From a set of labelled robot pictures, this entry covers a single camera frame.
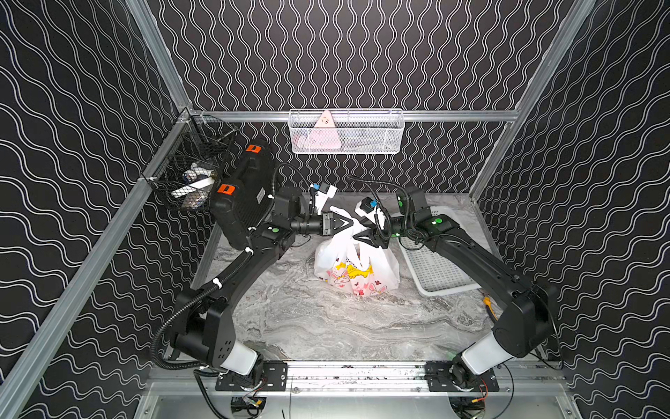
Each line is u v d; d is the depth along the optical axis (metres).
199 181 0.75
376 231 0.63
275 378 0.75
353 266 0.75
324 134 0.90
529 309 0.42
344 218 0.72
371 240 0.70
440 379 0.73
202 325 0.43
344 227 0.72
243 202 0.90
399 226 0.67
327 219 0.66
